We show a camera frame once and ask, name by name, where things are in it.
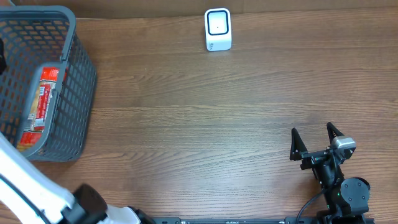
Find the white barcode scanner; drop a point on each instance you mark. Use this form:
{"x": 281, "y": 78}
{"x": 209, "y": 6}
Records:
{"x": 218, "y": 31}

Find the grey plastic shopping basket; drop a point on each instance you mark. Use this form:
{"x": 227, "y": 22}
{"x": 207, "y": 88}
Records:
{"x": 32, "y": 38}

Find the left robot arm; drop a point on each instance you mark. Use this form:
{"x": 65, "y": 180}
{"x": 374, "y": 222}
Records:
{"x": 34, "y": 198}

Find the orange spaghetti package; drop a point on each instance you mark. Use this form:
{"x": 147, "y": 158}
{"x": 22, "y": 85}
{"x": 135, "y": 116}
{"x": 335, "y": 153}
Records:
{"x": 32, "y": 125}

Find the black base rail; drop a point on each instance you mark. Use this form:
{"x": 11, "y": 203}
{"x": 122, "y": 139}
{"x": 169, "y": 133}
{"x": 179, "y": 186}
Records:
{"x": 286, "y": 220}

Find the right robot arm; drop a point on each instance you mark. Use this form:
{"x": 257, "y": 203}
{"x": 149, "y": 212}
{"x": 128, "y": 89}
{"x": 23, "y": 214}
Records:
{"x": 346, "y": 199}

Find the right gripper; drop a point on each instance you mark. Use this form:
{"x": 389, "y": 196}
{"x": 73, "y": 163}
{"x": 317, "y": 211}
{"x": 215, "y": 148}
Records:
{"x": 317, "y": 155}

